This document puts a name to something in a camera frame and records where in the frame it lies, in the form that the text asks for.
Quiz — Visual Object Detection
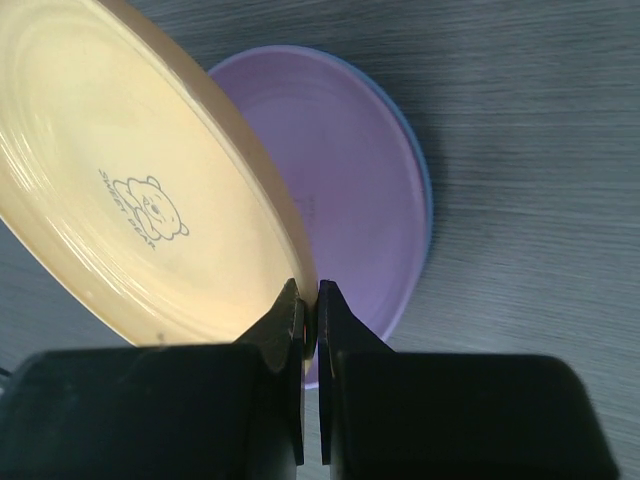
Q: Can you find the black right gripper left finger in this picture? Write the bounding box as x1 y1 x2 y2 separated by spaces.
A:
1 281 305 479

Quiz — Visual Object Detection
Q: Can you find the blue plate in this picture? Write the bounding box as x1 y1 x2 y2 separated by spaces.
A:
349 59 434 271

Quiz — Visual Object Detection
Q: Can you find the purple plate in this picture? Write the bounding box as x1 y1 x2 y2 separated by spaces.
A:
206 44 430 392

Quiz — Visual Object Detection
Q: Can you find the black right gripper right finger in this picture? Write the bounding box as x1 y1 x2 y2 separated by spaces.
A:
318 281 619 479

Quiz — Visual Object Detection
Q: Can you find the yellow plate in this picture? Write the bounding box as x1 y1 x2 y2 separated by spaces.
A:
1 1 318 346

